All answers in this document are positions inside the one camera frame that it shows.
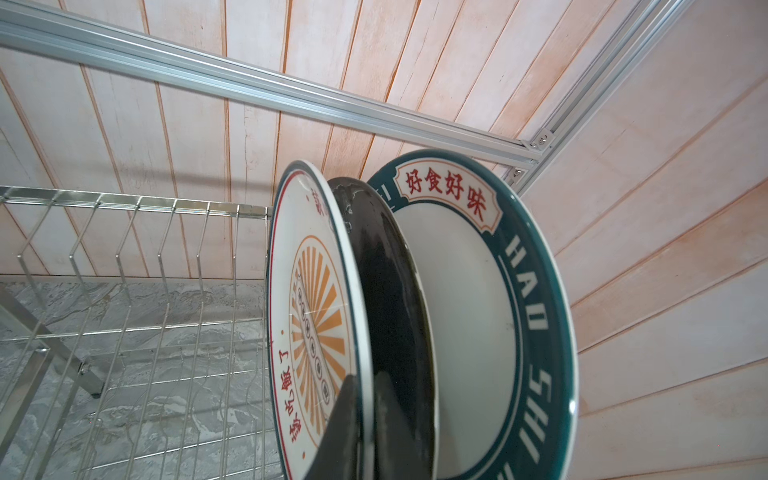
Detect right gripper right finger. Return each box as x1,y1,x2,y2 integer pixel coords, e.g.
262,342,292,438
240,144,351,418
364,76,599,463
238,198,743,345
374,371,420,479

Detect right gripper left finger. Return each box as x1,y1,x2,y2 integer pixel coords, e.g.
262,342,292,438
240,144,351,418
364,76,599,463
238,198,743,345
305,375,359,480

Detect small orange sunburst plate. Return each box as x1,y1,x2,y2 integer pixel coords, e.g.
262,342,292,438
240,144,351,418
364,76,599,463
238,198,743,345
266,160,375,479

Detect black round plate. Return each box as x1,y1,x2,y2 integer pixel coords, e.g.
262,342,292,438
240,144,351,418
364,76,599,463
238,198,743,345
329,177,439,479

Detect white plate green lettered rim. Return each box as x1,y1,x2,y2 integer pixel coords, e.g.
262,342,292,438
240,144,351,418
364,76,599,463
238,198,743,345
369,149,579,479

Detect stainless steel dish rack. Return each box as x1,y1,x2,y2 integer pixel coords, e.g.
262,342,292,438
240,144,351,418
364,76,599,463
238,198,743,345
1,186,282,479

